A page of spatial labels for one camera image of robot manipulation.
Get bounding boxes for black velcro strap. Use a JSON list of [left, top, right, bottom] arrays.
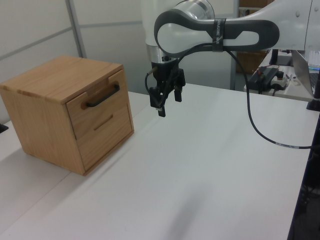
[[212, 17, 227, 53]]

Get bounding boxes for wooden drawer with slot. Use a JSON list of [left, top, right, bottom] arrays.
[[74, 102, 135, 175]]

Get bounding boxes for white office partition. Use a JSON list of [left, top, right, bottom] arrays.
[[0, 0, 149, 95]]

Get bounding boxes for black metal drawer handle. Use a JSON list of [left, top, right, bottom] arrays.
[[80, 84, 121, 110]]

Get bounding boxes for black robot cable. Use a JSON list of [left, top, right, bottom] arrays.
[[144, 42, 314, 151]]

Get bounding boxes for black monitor stand pole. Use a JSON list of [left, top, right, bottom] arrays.
[[270, 49, 280, 67]]

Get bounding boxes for silver laptop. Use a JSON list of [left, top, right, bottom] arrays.
[[290, 49, 320, 98]]

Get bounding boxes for wooden drawer with handle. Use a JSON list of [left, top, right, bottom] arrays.
[[65, 69, 130, 140]]

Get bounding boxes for black power supply box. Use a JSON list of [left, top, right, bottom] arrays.
[[248, 66, 280, 86]]

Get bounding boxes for white side desk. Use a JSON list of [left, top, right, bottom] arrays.
[[243, 49, 316, 103]]

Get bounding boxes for scissors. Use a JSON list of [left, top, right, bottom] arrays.
[[284, 73, 301, 86]]

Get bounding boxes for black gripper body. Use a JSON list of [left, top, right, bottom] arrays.
[[151, 56, 181, 87]]

